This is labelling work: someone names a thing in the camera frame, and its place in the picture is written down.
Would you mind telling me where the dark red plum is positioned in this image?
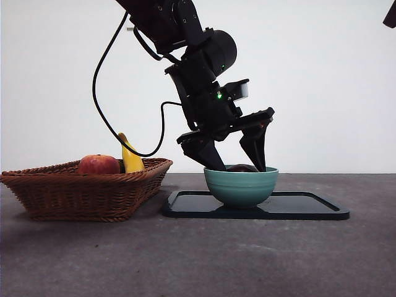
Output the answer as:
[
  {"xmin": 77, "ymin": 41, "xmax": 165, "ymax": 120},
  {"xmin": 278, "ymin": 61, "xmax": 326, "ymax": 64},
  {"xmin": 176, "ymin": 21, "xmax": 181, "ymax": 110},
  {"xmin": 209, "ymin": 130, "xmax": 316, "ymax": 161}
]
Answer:
[{"xmin": 226, "ymin": 163, "xmax": 259, "ymax": 173}]

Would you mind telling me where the teal green bowl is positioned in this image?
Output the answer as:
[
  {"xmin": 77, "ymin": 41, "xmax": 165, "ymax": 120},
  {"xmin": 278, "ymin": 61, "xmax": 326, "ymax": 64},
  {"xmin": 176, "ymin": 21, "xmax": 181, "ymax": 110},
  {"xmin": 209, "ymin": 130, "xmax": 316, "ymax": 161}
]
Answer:
[{"xmin": 203, "ymin": 165, "xmax": 279, "ymax": 210}]

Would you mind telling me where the black tray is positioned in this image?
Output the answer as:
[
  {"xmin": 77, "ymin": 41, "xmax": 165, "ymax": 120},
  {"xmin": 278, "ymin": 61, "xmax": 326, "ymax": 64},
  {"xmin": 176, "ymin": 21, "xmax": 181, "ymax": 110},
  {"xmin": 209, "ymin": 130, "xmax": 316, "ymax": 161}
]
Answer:
[{"xmin": 162, "ymin": 190, "xmax": 351, "ymax": 221}]

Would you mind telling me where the yellow banana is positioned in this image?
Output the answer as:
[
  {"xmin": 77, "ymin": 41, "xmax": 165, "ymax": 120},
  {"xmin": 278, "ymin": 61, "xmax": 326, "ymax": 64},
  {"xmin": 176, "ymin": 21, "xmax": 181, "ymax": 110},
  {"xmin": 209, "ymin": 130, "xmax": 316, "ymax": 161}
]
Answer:
[{"xmin": 118, "ymin": 132, "xmax": 145, "ymax": 174}]

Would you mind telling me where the red yellow apple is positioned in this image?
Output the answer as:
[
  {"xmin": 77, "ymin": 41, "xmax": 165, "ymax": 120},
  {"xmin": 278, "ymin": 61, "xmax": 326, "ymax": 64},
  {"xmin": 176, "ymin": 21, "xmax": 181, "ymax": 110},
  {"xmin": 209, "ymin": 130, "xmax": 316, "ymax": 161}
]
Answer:
[{"xmin": 77, "ymin": 154, "xmax": 121, "ymax": 175}]

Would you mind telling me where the brown wicker basket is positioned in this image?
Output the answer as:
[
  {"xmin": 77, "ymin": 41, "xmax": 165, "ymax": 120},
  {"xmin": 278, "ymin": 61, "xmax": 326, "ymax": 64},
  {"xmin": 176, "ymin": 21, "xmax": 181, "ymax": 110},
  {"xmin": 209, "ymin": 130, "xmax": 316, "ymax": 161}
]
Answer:
[{"xmin": 0, "ymin": 158, "xmax": 174, "ymax": 223}]

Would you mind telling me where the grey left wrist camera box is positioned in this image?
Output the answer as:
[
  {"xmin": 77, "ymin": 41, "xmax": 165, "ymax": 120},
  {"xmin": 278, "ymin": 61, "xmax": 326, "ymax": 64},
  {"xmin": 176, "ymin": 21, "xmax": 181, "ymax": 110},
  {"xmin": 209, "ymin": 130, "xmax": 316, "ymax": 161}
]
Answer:
[{"xmin": 223, "ymin": 79, "xmax": 251, "ymax": 102}]

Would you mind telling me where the short black arm cable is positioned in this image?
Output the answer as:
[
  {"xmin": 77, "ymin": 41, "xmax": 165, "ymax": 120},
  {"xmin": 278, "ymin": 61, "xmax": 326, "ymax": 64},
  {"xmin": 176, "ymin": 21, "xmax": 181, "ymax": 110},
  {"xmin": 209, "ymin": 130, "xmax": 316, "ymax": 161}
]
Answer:
[{"xmin": 132, "ymin": 27, "xmax": 174, "ymax": 62}]

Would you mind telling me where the long black arm cable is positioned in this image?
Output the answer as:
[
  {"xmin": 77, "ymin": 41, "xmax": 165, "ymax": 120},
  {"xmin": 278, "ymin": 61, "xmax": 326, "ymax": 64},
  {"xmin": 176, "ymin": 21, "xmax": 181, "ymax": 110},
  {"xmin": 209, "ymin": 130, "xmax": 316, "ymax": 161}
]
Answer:
[{"xmin": 92, "ymin": 11, "xmax": 186, "ymax": 158}]

